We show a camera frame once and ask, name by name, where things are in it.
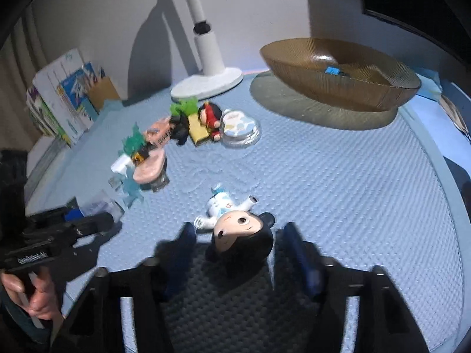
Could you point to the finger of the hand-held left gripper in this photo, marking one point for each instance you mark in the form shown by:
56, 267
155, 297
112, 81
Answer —
94, 224
73, 214

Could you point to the pink round figurine base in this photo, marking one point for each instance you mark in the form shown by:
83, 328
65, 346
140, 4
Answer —
149, 167

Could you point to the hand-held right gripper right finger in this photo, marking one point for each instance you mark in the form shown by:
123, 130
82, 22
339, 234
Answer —
300, 261

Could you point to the person's left hand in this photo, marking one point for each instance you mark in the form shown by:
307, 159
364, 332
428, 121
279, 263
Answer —
36, 294

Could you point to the small blue toy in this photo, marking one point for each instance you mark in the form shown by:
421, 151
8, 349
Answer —
335, 70

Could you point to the amber ribbed glass bowl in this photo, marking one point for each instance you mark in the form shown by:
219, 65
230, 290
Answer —
368, 93

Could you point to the black-cloaked figurine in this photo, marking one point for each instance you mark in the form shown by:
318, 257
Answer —
200, 127

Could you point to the bundle of pens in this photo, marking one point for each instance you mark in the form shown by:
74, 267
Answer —
95, 73

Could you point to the white desk lamp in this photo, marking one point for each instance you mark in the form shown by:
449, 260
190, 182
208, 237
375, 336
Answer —
209, 55

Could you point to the green-haired figurine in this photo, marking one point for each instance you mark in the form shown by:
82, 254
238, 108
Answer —
134, 147

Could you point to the brown pen holder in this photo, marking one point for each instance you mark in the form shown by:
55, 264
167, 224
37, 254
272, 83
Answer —
105, 93

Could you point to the pink figurine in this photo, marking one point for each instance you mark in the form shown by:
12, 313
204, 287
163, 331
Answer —
160, 132

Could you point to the row of books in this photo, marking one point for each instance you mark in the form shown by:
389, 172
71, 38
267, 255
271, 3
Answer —
59, 92

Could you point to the big-head black-haired figurine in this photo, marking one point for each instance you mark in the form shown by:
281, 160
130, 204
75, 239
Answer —
235, 228

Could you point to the light blue quilted mat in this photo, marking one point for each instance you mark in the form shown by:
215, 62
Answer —
331, 176

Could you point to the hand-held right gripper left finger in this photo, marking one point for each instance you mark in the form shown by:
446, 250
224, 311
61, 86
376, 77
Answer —
184, 253

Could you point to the clear teal figurine stand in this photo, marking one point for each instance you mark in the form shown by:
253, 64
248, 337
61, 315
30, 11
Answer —
128, 189

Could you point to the clear plastic box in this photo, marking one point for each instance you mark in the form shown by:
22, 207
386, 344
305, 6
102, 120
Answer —
103, 207

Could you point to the beige curtain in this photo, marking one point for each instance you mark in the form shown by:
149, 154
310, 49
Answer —
14, 92

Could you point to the round clear case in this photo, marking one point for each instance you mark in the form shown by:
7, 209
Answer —
239, 127

